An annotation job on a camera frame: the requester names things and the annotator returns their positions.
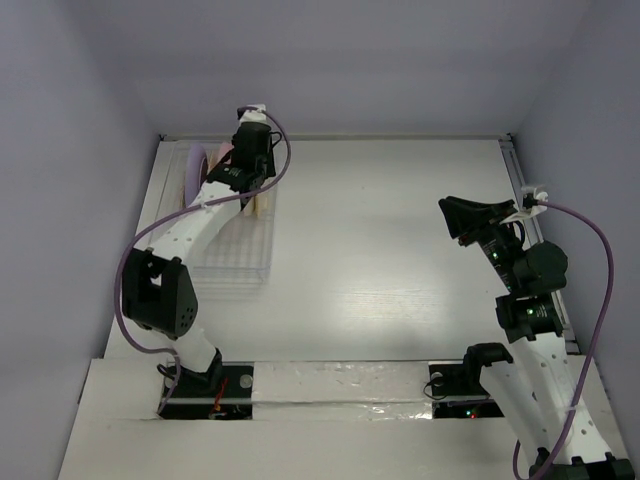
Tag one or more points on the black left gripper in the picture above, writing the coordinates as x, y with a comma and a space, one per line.
269, 171

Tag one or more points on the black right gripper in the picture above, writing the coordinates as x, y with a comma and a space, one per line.
480, 229

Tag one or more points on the woven bamboo square plate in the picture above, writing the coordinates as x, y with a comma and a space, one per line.
258, 205

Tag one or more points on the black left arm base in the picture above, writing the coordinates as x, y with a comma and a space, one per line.
228, 397

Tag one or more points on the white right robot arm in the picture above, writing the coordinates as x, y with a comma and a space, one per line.
530, 377

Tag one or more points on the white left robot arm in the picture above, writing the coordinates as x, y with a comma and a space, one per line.
154, 287

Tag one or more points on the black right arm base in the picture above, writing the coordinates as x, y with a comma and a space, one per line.
454, 395

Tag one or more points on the pink round plate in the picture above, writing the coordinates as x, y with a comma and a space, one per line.
221, 160

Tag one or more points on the purple round plate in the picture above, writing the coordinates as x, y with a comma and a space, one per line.
195, 173

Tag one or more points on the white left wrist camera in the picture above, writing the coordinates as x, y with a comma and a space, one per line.
252, 112

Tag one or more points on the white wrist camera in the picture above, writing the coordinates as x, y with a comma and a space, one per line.
252, 112
533, 199

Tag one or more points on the aluminium rail on table edge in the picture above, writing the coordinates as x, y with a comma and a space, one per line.
534, 233

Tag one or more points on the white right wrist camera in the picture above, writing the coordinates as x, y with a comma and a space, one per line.
533, 199

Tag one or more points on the clear wire dish rack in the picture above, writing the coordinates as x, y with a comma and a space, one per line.
242, 250

